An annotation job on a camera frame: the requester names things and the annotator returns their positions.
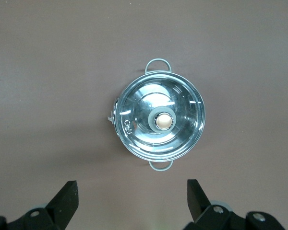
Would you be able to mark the brown table cover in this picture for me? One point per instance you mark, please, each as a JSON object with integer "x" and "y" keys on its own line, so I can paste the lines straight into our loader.
{"x": 50, "y": 72}

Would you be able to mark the glass pot lid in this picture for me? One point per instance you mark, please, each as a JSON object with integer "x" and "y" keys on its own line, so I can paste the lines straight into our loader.
{"x": 144, "y": 107}

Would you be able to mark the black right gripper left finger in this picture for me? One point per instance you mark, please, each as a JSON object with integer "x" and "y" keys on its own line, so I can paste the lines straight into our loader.
{"x": 62, "y": 203}

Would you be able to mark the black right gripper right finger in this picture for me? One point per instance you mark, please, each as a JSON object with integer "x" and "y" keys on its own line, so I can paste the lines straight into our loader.
{"x": 201, "y": 210}

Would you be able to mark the steel electric cooking pot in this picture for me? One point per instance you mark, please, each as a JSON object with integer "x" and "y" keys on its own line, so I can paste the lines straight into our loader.
{"x": 158, "y": 60}

